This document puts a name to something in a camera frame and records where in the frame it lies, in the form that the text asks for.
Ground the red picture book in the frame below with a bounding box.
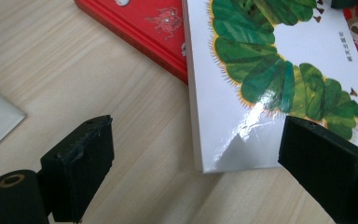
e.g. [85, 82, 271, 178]
[74, 0, 358, 104]

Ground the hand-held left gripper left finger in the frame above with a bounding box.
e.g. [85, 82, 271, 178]
[40, 115, 116, 224]

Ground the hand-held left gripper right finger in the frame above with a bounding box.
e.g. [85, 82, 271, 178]
[278, 115, 358, 224]

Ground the white caterpillar picture book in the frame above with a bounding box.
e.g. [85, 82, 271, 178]
[181, 0, 358, 175]

